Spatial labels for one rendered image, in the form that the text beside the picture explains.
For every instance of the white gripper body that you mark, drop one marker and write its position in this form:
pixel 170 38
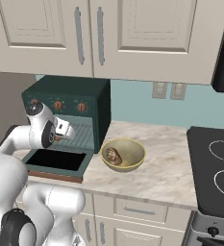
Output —
pixel 69 132

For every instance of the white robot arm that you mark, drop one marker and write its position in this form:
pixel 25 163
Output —
pixel 7 179

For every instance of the small brown bread piece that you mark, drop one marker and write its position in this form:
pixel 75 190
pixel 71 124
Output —
pixel 58 138

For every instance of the grey toaster oven rack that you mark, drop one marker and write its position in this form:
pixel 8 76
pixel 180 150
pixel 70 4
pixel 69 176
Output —
pixel 83 136

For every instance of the orange toaster oven knob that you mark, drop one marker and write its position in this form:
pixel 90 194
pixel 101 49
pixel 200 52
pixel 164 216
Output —
pixel 58 105
pixel 81 107
pixel 34 102

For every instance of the green toaster oven door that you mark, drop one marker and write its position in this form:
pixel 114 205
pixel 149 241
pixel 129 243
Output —
pixel 57 160

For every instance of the dark green toaster oven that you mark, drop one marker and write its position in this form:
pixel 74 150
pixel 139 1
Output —
pixel 84 91

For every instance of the round brown bread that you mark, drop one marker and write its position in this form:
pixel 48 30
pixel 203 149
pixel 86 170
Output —
pixel 112 156

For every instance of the yellow-rimmed beige bowl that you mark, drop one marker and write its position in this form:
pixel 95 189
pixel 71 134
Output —
pixel 132 153

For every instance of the grey oven front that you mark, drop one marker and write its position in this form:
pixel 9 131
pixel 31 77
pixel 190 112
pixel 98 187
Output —
pixel 203 224

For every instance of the black oven knob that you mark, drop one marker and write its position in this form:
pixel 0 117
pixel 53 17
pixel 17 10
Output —
pixel 213 231

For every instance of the beige base cupboard door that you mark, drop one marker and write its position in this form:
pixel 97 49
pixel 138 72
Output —
pixel 81 227
pixel 139 233

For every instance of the beige drawer front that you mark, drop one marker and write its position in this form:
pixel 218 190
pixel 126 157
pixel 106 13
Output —
pixel 140 209

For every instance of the black hob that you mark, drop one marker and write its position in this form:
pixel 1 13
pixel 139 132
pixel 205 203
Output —
pixel 206 173

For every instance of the beige wall socket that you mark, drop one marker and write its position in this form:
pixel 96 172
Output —
pixel 159 90
pixel 178 91

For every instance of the beige wall cupboard door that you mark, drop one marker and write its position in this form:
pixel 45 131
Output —
pixel 36 35
pixel 158 35

